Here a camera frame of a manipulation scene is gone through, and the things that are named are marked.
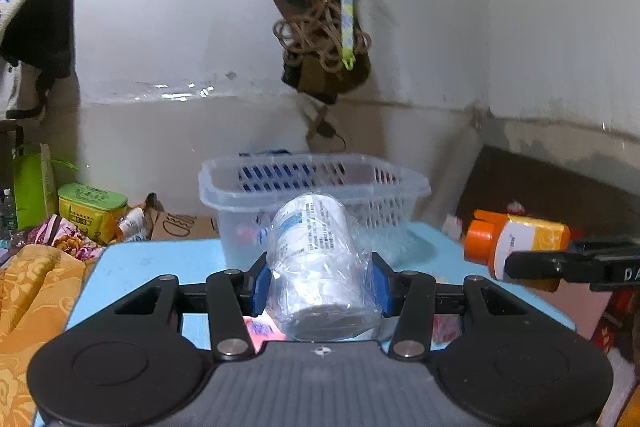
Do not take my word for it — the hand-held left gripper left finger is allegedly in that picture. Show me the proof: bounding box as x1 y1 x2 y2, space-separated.
113 252 274 362

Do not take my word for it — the light blue plastic stool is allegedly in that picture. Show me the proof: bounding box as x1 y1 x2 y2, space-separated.
32 222 576 427

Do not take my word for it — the orange patterned cloth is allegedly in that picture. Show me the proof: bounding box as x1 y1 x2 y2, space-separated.
0 244 96 427

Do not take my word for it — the floral pink cloth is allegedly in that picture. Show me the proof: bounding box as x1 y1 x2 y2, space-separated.
25 214 106 262

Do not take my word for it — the small white labelled bottle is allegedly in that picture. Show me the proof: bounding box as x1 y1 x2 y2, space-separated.
116 206 147 243

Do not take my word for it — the plastic-wrapped white cylindrical pack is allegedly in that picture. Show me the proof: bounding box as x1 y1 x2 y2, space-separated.
263 191 384 342

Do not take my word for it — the clear plastic basket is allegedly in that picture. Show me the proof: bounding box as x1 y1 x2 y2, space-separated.
198 152 432 272

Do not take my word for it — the clear plastic water bottle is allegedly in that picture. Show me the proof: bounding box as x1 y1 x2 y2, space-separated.
0 188 19 242

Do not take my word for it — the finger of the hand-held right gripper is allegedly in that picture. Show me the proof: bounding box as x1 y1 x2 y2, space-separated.
504 248 606 284

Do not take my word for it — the green paper bag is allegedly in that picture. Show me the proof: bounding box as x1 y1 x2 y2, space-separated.
12 143 81 231

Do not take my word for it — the pink printed packet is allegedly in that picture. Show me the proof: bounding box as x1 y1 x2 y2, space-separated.
243 316 286 354

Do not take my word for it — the orange-capped yellow bottle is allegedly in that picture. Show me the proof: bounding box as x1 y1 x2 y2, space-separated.
463 209 571 293

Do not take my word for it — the yellow-green tin box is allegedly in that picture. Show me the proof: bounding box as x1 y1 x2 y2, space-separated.
57 183 129 246

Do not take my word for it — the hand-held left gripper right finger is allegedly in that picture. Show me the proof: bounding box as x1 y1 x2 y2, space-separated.
370 252 527 361

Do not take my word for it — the dark wooden board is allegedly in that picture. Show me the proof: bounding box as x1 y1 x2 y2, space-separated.
452 144 640 268

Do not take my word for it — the brown cardboard box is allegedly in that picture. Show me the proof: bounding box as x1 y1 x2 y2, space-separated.
145 193 221 242

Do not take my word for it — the brown hanging bag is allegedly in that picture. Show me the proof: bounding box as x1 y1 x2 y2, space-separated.
272 0 372 105

